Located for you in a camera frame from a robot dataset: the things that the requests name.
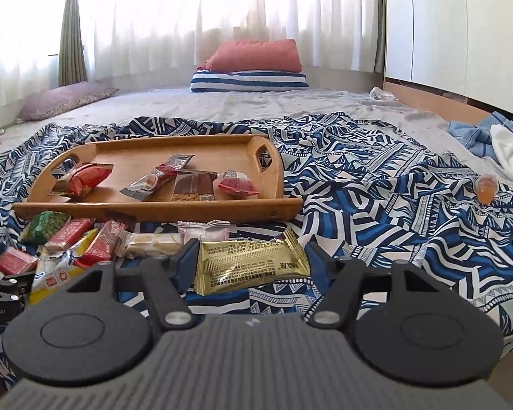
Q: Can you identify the orange jelly cup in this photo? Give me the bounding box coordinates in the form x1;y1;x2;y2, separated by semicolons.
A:
474;174;497;204

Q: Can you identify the blue patterned printed blanket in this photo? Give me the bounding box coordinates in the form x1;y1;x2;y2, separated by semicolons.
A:
0;113;513;389

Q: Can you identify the purple pillow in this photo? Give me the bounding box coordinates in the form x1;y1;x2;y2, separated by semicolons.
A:
16;82;119;122

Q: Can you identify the blue white striped pillow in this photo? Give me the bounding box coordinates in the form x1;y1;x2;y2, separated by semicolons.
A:
190;70;308;93

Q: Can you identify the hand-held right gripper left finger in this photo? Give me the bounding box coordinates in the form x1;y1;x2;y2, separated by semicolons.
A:
70;239;201;330

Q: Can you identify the white yellow snack packet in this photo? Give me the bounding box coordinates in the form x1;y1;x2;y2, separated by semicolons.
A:
29;228;100;305

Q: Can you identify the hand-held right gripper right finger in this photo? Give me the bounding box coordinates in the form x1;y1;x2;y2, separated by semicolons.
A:
303;241;445;329

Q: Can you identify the wooden tray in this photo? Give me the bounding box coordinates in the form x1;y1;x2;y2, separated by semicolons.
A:
12;134;304;223

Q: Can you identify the wooden bed frame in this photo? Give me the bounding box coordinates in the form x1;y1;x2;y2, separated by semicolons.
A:
385;79;513;137

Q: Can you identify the white cloth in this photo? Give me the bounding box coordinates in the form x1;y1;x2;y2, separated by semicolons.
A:
489;124;513;189

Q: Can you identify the white wardrobe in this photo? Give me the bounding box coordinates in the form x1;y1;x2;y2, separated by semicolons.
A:
385;0;513;108

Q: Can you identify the white pink candy packet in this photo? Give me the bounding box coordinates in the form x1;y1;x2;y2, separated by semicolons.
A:
177;220;232;243

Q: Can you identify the red pillow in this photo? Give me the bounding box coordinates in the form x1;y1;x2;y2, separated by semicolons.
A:
197;38;303;73

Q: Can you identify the green curtain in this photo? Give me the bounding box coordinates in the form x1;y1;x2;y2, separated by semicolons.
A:
376;0;388;74
57;0;89;87

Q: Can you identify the brown nut packet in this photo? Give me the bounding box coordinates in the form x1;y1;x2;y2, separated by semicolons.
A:
172;170;219;202

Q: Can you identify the red black coffee stick packet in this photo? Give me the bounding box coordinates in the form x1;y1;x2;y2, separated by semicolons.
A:
120;154;196;202

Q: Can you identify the beige biscuit bar clear wrapper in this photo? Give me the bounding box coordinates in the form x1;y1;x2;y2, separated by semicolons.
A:
117;232;185;260

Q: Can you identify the glossy red snack packet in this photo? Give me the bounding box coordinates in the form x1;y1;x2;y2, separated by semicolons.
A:
0;248;38;277

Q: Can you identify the red gold nut packet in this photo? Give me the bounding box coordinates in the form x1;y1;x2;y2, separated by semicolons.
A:
53;161;114;199

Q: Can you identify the grey bed sheet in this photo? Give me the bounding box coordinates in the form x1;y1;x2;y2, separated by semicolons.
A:
0;87;513;193

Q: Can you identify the green peas packet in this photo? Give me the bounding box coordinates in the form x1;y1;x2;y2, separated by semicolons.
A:
21;210;71;245

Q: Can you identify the long red biscuit packet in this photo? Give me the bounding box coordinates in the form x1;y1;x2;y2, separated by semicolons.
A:
80;220;128;266

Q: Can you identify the white sheer curtain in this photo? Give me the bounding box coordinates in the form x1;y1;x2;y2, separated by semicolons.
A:
0;0;383;95

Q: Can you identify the gold foil snack packet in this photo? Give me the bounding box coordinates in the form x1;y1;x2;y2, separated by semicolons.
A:
194;228;311;296

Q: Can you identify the blue denim garment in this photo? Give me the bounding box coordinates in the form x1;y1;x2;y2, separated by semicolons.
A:
447;112;513;159

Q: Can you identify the crumpled white tissue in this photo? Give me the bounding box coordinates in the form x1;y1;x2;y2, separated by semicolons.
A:
370;86;400;102

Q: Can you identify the red white jelly packet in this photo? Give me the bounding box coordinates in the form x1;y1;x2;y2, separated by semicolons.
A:
215;169;258;197

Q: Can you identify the short red biscuit packet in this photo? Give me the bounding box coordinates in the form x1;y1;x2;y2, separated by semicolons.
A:
46;218;95;251

